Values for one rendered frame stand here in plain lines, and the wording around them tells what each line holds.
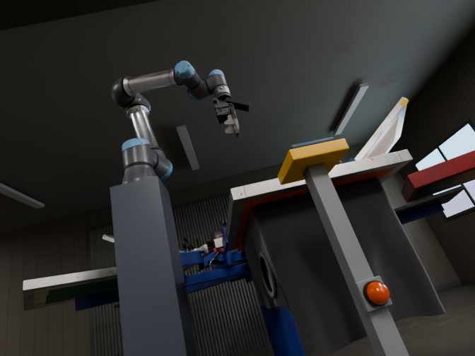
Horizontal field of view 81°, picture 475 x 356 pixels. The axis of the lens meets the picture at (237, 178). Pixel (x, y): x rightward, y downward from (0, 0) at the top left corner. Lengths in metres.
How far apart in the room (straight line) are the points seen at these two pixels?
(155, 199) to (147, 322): 0.40
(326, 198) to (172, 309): 0.60
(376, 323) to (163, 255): 0.66
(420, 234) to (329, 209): 5.45
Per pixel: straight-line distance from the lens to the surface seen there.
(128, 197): 1.09
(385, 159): 0.98
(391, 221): 1.01
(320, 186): 0.62
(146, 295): 0.99
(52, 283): 1.42
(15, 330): 6.24
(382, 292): 0.56
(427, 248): 6.03
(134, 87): 1.45
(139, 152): 1.20
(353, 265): 0.59
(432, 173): 1.95
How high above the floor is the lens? 0.70
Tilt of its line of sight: 23 degrees up
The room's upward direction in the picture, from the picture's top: 16 degrees counter-clockwise
